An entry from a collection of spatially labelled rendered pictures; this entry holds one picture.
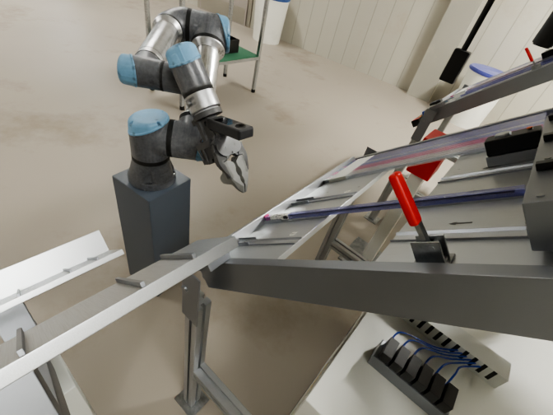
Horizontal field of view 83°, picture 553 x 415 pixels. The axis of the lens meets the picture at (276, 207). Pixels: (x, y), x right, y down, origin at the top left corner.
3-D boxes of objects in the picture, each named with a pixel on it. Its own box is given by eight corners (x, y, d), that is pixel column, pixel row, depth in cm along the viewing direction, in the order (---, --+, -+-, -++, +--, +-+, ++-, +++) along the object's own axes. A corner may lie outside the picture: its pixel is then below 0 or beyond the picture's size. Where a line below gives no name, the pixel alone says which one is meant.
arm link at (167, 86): (169, 66, 86) (161, 53, 75) (211, 73, 88) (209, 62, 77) (167, 95, 87) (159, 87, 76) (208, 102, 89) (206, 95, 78)
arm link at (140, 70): (157, -4, 106) (111, 50, 72) (190, 3, 108) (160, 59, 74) (159, 32, 114) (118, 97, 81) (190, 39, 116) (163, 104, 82)
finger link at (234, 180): (234, 194, 82) (219, 161, 80) (247, 191, 77) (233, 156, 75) (225, 199, 80) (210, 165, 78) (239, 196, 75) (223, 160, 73)
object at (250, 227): (215, 282, 67) (201, 253, 65) (357, 175, 110) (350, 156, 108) (218, 282, 66) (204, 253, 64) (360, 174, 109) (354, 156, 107)
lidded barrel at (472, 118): (481, 124, 386) (516, 75, 346) (478, 136, 352) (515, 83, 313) (443, 109, 400) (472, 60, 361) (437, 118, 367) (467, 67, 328)
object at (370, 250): (336, 258, 171) (403, 132, 120) (357, 237, 187) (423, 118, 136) (375, 286, 162) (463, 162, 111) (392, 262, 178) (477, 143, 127)
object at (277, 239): (213, 272, 65) (207, 258, 64) (358, 168, 108) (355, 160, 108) (275, 277, 51) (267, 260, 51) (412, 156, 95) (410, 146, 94)
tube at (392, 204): (266, 221, 77) (264, 216, 76) (269, 218, 77) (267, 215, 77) (525, 196, 40) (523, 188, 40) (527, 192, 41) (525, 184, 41)
